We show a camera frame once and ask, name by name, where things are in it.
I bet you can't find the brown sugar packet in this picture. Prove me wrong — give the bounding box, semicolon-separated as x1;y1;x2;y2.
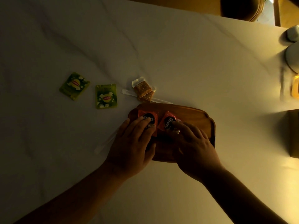
131;77;153;96
139;90;156;102

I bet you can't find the person's right forearm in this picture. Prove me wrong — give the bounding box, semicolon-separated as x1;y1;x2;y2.
201;166;289;224

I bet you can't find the wooden tray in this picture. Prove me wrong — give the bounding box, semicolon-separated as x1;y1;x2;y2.
128;103;216;163

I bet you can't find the person's right hand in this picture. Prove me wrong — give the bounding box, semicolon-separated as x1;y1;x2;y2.
168;121;225;182

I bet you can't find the person's left forearm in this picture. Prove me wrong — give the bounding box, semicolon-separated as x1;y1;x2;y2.
14;161;131;224

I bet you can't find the person's left hand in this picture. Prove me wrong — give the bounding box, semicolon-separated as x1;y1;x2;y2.
106;116;156;179

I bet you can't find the white stirrer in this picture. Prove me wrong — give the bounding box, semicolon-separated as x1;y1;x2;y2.
94;128;122;155
121;89;173;105

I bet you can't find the black sign in wooden frame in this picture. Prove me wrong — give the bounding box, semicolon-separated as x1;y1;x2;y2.
287;109;299;158

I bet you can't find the amber glass ashtray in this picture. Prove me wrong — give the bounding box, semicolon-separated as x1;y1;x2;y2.
289;74;299;99

